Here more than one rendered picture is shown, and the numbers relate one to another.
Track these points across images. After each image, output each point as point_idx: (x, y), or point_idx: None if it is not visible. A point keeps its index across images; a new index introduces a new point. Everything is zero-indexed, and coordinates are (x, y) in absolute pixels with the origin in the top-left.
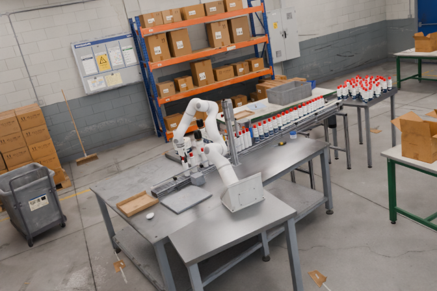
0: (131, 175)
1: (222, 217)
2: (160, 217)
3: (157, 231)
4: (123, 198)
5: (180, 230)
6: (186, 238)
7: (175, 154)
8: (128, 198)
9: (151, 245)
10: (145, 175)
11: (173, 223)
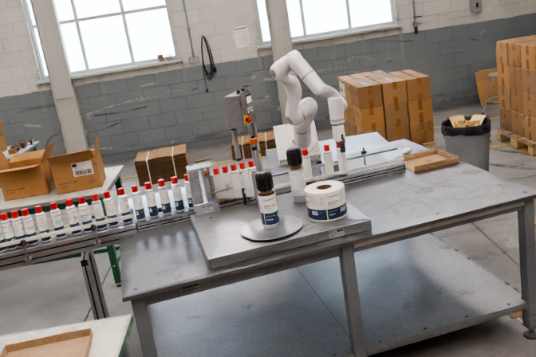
0: (450, 201)
1: (330, 149)
2: (395, 152)
3: (400, 144)
4: (453, 170)
5: (375, 144)
6: (371, 140)
7: (348, 212)
8: (439, 161)
9: (440, 269)
10: (419, 197)
11: (380, 148)
